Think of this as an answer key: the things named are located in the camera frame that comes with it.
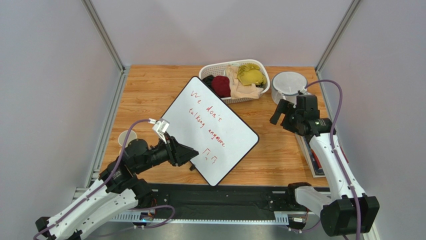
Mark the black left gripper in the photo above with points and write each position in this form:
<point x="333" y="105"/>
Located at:
<point x="179" y="153"/>

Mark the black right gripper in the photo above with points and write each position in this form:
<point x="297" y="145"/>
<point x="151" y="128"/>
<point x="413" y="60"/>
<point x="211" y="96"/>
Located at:
<point x="287" y="115"/>

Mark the white mesh laundry bag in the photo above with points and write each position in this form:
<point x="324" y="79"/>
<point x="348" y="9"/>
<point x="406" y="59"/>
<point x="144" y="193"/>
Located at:
<point x="286" y="85"/>

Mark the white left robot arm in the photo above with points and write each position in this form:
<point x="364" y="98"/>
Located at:
<point x="117" y="189"/>

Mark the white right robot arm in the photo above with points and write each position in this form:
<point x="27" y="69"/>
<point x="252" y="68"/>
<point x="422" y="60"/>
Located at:
<point x="348" y="210"/>

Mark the beige bra in basket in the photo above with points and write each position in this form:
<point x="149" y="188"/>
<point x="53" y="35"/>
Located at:
<point x="237" y="90"/>

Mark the white plastic laundry basket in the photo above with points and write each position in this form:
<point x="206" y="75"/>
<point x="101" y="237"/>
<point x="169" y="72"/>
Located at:
<point x="219" y="69"/>

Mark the white whiteboard with red writing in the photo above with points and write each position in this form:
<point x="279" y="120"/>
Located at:
<point x="199" y="119"/>

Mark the yellow garment in basket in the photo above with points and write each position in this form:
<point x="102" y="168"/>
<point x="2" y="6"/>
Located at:
<point x="249" y="74"/>

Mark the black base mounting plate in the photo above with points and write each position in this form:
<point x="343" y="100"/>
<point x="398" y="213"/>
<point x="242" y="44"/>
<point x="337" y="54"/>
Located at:
<point x="224" y="202"/>

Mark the yellow mug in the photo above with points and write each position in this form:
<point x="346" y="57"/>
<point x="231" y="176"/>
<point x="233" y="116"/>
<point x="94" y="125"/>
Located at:
<point x="125" y="138"/>

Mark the red hardcover book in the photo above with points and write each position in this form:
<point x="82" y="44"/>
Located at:
<point x="316" y="158"/>

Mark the red garment in basket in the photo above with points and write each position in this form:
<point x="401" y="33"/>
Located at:
<point x="221" y="86"/>

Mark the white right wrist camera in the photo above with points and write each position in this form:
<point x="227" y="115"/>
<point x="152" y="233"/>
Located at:
<point x="302" y="91"/>

